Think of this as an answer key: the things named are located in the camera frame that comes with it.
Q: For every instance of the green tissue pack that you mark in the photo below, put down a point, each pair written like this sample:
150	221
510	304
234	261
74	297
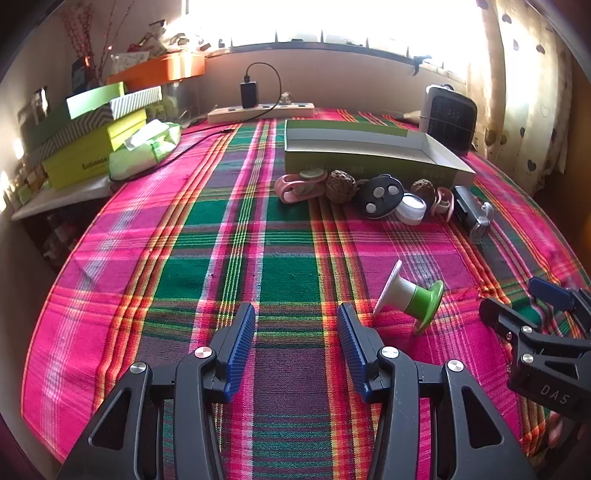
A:
143	152

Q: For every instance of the black charger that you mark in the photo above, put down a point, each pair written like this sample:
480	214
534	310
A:
248	94

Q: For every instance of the white side shelf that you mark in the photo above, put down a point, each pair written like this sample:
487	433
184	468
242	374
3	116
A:
55	196

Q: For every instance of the black window hook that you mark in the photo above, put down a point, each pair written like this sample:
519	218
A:
419	62

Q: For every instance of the yellow-green box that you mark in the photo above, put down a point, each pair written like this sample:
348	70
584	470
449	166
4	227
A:
78	161

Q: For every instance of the black silver handheld device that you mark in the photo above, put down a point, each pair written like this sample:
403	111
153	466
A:
468	210

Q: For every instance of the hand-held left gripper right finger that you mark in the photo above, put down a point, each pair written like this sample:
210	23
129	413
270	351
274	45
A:
351	350

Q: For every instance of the black round disc holder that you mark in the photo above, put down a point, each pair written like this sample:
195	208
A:
376	198

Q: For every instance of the beige cone-shaped object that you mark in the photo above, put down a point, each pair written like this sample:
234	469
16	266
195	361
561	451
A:
411	116

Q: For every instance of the small white jar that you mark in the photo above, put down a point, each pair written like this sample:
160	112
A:
411	207

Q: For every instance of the carved brown walnut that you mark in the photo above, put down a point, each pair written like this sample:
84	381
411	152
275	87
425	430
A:
340	185
423	188

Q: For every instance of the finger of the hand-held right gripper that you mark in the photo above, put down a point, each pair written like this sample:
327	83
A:
503	318
549	293

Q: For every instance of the pink silicone clip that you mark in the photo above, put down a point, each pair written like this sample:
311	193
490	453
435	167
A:
288	187
444	205

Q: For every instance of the green white spool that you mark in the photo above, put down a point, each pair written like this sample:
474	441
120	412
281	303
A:
415	300

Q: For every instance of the beige power strip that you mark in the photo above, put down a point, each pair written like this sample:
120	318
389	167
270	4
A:
277	112

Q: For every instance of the light green box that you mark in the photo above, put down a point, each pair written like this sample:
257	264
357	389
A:
92	99

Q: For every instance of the green cardboard box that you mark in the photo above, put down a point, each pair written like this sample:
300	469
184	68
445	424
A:
351	161

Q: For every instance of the heart print curtain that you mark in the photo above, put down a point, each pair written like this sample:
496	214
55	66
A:
521	92

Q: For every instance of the orange box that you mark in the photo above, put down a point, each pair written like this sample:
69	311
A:
157	69

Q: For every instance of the red flower branches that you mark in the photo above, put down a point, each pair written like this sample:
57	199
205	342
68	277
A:
83	37

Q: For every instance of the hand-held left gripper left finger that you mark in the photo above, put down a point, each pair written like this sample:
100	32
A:
242	350

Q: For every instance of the small grey heater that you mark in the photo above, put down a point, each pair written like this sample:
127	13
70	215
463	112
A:
450	120

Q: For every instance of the white plug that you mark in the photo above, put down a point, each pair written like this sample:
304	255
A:
286	98

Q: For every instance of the grey chevron box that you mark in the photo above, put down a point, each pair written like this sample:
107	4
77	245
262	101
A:
69	131

